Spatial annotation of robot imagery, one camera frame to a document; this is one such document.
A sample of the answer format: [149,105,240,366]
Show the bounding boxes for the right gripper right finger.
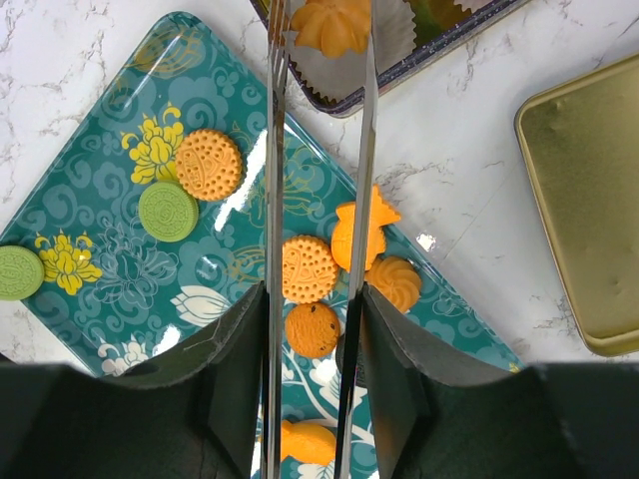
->
[361,286,638,478]

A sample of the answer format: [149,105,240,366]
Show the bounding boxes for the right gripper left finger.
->
[1,284,267,478]

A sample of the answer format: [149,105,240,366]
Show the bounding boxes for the gold tin lid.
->
[514,55,638,356]

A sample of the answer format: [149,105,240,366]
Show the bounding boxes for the orange swirl cookie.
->
[364,256,422,313]
[290,0,371,59]

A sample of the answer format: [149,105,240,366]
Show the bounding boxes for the metal tongs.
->
[261,1,382,478]

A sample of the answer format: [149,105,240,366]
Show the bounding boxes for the orange fish cookie bottom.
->
[281,420,336,466]

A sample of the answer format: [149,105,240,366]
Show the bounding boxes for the orange fish cookie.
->
[281,420,336,466]
[330,184,401,271]

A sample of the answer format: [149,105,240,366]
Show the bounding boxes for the orange chip cookie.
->
[285,302,340,358]

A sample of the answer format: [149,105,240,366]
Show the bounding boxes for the orange dotted round cookie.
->
[283,235,339,304]

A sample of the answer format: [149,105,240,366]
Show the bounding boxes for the teal floral tray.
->
[1,13,519,478]

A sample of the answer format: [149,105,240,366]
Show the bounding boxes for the green sandwich cookie upper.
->
[138,181,199,242]

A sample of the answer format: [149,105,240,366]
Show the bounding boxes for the orange fish cookie top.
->
[330,184,401,271]

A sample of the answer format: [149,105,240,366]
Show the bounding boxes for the green sandwich cookie edge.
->
[0,245,45,300]

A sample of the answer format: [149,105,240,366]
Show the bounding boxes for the dark square cookie tin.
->
[248,0,530,119]

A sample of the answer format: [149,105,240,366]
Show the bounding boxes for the white paper cup bottom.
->
[288,1,416,101]

